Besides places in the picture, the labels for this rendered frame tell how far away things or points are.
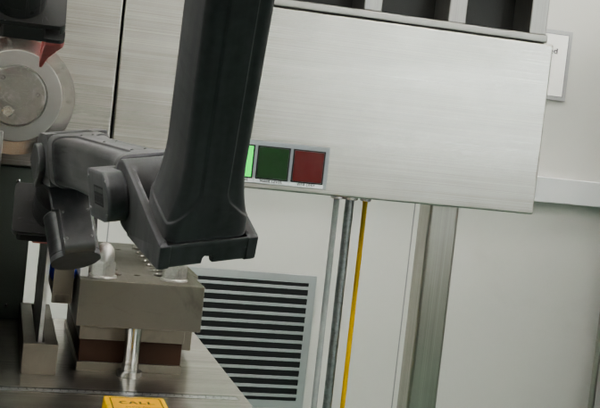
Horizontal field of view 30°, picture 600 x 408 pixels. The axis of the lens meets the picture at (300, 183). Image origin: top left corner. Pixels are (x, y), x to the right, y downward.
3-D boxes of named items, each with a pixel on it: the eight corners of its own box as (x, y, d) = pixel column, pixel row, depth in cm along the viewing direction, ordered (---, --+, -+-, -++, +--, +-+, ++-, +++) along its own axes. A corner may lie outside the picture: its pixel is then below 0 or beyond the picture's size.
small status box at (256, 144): (177, 176, 179) (181, 132, 179) (176, 175, 180) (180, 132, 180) (326, 189, 186) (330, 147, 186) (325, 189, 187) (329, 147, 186)
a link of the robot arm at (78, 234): (112, 131, 125) (35, 137, 122) (131, 226, 121) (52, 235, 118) (95, 176, 136) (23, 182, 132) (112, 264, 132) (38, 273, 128)
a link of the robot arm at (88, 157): (238, 152, 89) (105, 162, 85) (242, 222, 90) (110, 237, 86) (111, 126, 129) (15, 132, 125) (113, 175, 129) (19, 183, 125)
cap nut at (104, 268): (88, 278, 143) (92, 243, 142) (87, 273, 146) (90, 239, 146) (118, 279, 144) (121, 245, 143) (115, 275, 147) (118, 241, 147)
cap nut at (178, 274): (162, 281, 146) (165, 247, 146) (158, 277, 150) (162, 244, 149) (189, 283, 147) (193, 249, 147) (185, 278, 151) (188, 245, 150)
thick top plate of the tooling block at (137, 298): (75, 325, 141) (80, 278, 141) (60, 275, 180) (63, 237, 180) (200, 332, 146) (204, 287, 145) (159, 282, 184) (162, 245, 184)
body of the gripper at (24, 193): (95, 243, 139) (102, 220, 133) (10, 236, 137) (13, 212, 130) (97, 195, 142) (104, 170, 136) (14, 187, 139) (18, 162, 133)
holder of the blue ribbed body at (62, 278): (51, 303, 145) (54, 264, 145) (45, 274, 167) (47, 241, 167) (75, 303, 146) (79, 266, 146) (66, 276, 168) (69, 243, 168)
